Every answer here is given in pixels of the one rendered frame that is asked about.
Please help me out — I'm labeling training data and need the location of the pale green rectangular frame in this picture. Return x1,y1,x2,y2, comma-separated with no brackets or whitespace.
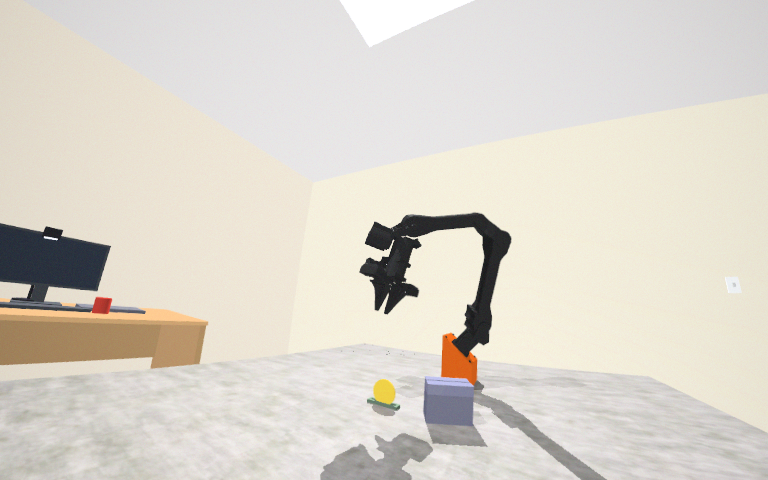
367,397,400,410

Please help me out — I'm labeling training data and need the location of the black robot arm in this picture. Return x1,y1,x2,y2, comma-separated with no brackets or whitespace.
365,212,512,358

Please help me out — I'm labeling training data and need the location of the gold coin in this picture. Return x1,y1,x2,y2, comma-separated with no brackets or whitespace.
373,379,395,404

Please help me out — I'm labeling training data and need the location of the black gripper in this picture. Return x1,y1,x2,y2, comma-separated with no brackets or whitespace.
359,253,420,314

